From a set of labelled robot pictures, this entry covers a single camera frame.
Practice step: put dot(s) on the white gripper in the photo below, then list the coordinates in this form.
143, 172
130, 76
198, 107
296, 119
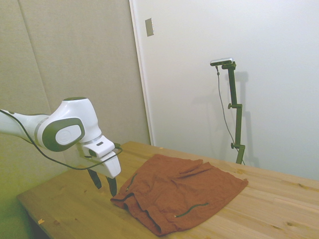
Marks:
112, 168

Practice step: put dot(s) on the grey wall switch plate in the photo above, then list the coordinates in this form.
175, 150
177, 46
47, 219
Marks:
149, 27

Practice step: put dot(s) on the dark green camera stand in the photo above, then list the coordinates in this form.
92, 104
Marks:
236, 117

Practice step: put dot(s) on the white door frame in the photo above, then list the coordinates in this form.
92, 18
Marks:
142, 74

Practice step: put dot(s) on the silver camera on stand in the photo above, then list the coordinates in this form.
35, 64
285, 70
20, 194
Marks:
221, 61

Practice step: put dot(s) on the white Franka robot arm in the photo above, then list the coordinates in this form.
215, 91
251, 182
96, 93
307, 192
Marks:
64, 117

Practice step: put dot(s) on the rust red shorts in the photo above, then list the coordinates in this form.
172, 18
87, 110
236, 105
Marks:
174, 189

